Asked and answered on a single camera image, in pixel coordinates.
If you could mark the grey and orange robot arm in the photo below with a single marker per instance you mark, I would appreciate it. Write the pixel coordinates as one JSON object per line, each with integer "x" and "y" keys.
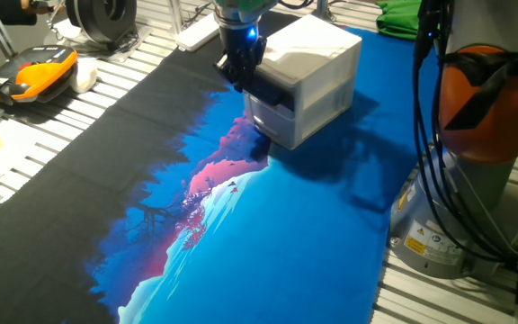
{"x": 475, "y": 135}

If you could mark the green cloth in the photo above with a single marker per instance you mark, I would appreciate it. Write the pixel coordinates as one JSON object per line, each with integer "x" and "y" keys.
{"x": 398, "y": 20}

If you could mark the forearm in dark sleeve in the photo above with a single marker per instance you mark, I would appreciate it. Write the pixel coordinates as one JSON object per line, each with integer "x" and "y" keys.
{"x": 11, "y": 14}

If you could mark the white rectangular box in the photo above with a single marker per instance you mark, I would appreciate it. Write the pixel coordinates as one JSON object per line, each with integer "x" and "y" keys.
{"x": 196, "y": 33}

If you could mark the printed forest landscape mat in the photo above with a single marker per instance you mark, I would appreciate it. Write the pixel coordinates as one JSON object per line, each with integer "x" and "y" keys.
{"x": 286, "y": 247}

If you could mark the white rounded plastic object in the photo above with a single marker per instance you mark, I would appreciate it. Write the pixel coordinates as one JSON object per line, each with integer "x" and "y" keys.
{"x": 83, "y": 76}

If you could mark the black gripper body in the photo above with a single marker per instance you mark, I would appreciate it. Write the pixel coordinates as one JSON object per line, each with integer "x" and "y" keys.
{"x": 241, "y": 45}

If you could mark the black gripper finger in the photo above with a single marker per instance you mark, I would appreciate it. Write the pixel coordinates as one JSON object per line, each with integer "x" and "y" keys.
{"x": 231, "y": 74}
{"x": 251, "y": 78}

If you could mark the black round spool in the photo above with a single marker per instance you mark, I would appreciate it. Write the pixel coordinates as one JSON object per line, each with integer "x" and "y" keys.
{"x": 101, "y": 20}

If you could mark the orange and black teach pendant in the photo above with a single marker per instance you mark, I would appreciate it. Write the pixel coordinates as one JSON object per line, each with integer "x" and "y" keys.
{"x": 38, "y": 74}

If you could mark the person's hand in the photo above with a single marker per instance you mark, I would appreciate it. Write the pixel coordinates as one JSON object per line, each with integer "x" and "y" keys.
{"x": 29, "y": 5}

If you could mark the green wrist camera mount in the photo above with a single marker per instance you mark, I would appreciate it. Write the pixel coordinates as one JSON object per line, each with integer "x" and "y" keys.
{"x": 259, "y": 4}

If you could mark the white plastic drawer cabinet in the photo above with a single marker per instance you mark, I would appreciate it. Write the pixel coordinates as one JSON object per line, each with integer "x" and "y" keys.
{"x": 322, "y": 67}

